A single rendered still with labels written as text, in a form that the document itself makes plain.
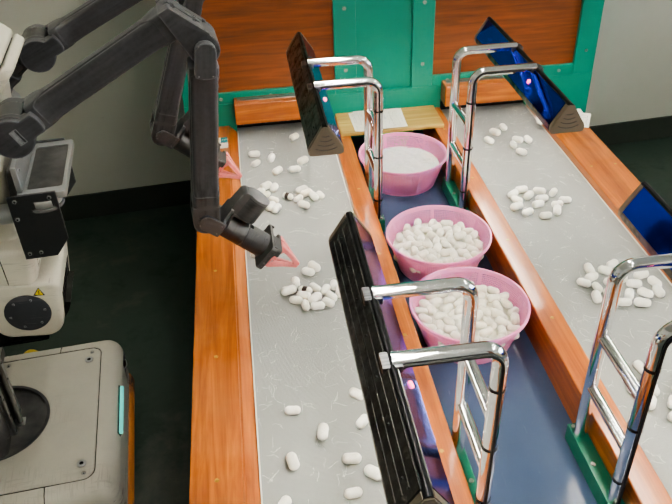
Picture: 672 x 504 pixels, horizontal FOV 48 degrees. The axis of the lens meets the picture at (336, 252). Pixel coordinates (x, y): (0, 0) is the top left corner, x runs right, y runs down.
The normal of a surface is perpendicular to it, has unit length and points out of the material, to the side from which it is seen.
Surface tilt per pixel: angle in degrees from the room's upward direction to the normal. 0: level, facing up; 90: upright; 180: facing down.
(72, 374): 0
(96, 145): 90
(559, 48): 90
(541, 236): 0
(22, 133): 92
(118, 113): 90
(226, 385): 0
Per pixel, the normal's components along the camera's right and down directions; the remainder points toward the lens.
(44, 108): 0.38, 0.44
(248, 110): 0.14, 0.57
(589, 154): -0.04, -0.81
